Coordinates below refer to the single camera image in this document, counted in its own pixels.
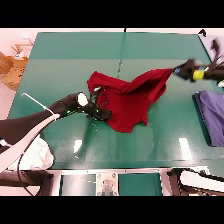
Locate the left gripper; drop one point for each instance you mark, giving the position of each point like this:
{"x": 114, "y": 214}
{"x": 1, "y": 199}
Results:
{"x": 100, "y": 114}

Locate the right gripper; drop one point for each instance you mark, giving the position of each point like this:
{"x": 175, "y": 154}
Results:
{"x": 186, "y": 69}

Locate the red T-shirt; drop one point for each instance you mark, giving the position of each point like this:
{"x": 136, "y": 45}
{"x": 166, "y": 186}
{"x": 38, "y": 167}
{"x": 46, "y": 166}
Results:
{"x": 128, "y": 103}

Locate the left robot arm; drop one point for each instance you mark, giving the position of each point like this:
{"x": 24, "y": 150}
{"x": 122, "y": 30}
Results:
{"x": 30, "y": 123}

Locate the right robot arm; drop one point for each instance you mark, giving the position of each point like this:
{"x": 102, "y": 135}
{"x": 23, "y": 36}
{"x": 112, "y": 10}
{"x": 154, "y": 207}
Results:
{"x": 213, "y": 72}

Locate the purple garment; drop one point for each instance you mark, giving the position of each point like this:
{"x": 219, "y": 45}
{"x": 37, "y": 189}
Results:
{"x": 215, "y": 116}

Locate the white garment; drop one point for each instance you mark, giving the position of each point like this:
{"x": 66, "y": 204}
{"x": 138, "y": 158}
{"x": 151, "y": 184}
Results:
{"x": 38, "y": 155}

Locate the silver frame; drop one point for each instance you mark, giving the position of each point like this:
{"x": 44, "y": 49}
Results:
{"x": 106, "y": 184}

